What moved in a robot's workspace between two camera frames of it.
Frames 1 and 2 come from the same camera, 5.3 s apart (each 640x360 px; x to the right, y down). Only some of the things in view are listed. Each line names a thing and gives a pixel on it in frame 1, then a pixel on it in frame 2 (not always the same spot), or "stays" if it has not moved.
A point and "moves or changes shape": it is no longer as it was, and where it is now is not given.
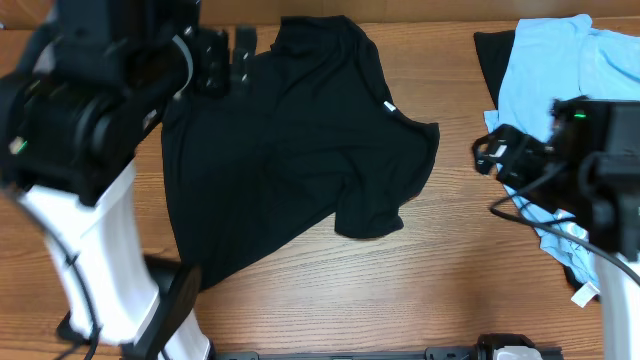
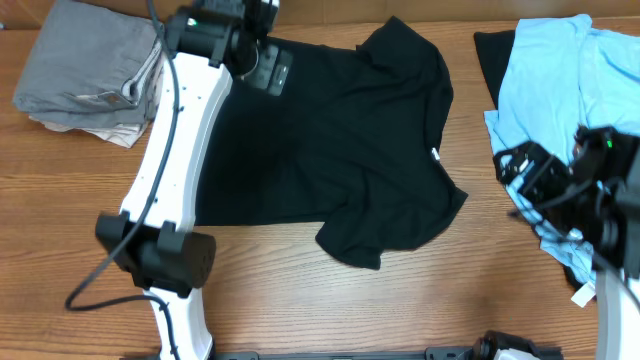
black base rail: [489, 347] stays
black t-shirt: [319, 134] moves or changes shape
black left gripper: [210, 78] → [261, 77]
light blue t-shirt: [554, 59] stays
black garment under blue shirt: [493, 50] stays
